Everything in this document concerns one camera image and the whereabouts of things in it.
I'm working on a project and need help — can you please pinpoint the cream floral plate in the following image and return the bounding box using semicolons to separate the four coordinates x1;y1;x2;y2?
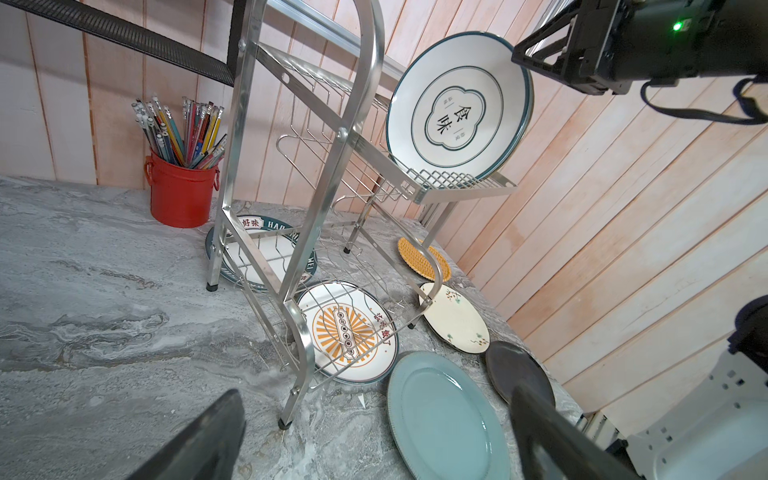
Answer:
420;284;490;354

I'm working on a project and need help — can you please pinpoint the large teal plate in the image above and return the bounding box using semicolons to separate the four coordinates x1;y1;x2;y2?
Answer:
387;351;512;479

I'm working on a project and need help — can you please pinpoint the black round plate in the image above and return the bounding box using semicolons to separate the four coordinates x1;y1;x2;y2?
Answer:
484;341;556;406

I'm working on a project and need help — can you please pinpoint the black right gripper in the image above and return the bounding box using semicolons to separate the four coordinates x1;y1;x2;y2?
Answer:
511;1;767;95

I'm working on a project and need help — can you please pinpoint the yellow woven coaster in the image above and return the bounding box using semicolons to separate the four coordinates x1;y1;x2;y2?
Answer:
397;237;452;282

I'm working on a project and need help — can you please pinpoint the bundle of pens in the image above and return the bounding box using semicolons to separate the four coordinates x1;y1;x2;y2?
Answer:
131;96;227;170

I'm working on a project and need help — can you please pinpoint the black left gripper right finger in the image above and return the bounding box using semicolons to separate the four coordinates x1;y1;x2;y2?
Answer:
509;385;638;479

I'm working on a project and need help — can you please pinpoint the black mesh wall basket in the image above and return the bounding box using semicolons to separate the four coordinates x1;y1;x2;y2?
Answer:
5;0;248;87

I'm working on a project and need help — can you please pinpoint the red pen holder cup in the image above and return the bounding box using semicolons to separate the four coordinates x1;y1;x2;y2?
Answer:
144;153;220;228

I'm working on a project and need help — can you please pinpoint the white green clover plate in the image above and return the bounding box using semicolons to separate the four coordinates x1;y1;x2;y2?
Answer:
385;31;535;180

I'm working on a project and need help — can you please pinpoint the green rim lettered plate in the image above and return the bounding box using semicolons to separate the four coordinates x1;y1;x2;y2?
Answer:
205;214;318;293

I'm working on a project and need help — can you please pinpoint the stainless steel dish rack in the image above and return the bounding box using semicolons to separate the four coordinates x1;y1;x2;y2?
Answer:
206;1;514;430

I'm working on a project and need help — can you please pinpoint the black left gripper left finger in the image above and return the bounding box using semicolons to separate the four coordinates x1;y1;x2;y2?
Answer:
130;389;246;479

